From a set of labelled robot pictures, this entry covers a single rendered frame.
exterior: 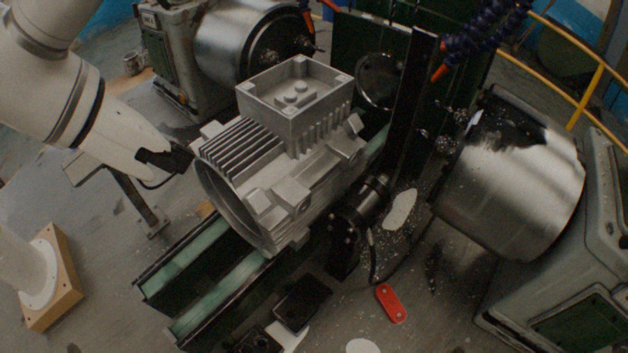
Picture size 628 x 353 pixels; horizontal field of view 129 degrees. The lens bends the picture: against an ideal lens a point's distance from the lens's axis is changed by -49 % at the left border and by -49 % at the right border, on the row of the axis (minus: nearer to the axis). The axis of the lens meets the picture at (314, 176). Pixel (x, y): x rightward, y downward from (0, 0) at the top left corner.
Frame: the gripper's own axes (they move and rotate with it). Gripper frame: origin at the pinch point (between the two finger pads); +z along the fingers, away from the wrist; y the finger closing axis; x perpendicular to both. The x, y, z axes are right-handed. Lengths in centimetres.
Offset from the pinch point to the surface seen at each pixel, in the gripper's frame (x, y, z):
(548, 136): 30.7, 38.0, 9.3
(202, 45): 18.8, -28.7, 11.8
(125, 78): -11, -247, 102
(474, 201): 17.6, 32.5, 13.1
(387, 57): 36.9, 6.0, 21.8
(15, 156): -153, -299, 38
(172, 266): -17.1, 1.3, 9.9
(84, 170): -12.7, -15.6, -3.7
